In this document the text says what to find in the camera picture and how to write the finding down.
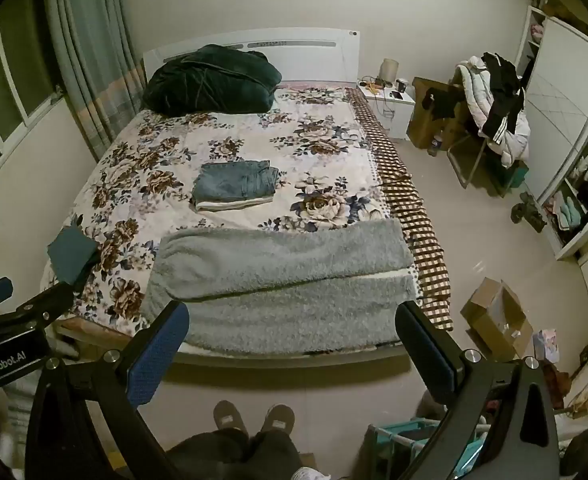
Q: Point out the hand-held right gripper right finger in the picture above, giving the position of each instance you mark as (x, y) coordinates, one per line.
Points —
(424, 355)

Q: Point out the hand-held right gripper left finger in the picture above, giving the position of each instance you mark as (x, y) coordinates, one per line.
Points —
(158, 355)

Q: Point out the grey fluffy pants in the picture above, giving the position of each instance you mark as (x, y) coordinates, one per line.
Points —
(274, 270)

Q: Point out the folded teal cloth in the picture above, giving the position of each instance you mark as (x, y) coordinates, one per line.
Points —
(73, 255)

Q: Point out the open brown cardboard box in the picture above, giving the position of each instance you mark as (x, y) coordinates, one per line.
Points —
(494, 315)

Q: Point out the teal storage rack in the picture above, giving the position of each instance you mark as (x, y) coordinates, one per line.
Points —
(399, 440)

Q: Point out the person's left slipper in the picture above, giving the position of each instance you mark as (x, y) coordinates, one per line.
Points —
(231, 416)

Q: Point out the person's slipper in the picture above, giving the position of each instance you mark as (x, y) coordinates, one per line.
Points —
(231, 416)
(280, 417)

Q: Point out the pink white package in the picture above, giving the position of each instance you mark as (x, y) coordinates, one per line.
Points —
(546, 345)

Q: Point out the person's legs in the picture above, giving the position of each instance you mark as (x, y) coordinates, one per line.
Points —
(233, 455)

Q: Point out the person's right slipper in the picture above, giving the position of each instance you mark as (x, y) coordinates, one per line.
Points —
(280, 417)

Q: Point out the brown checkered bedsheet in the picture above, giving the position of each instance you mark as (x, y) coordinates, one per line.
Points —
(414, 210)

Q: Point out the dark shoes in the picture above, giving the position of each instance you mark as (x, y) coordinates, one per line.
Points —
(526, 212)

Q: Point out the folded blue jeans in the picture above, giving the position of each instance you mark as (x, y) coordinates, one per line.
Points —
(233, 185)

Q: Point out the green box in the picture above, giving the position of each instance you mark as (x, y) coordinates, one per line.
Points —
(516, 174)

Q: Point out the white framed window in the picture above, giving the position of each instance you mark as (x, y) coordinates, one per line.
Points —
(13, 85)

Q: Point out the plastic bottle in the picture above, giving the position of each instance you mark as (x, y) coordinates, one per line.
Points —
(435, 145)

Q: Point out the tall brown cardboard box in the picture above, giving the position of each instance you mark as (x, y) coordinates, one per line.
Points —
(421, 127)

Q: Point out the white nightstand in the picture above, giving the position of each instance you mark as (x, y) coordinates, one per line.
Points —
(396, 115)

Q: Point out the floral blanket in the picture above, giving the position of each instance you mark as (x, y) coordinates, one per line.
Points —
(274, 135)

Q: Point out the black garment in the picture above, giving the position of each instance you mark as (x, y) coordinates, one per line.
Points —
(441, 102)

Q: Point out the grey-green curtain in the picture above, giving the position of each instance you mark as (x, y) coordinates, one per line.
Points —
(93, 60)

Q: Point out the chair piled with clothes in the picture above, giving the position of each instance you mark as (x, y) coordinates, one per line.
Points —
(474, 100)

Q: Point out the dark green duvet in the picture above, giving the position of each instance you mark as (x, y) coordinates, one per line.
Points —
(208, 80)

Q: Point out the white wardrobe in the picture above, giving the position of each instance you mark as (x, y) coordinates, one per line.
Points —
(559, 110)

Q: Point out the black clothes pile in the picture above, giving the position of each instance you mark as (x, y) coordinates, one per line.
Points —
(504, 85)

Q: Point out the beige cylindrical lamp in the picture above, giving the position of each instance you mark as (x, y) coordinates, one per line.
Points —
(389, 71)

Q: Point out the white bed headboard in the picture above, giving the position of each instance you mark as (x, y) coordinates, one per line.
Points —
(314, 55)

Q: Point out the metal chair frame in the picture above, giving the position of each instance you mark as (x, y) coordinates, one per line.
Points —
(466, 162)

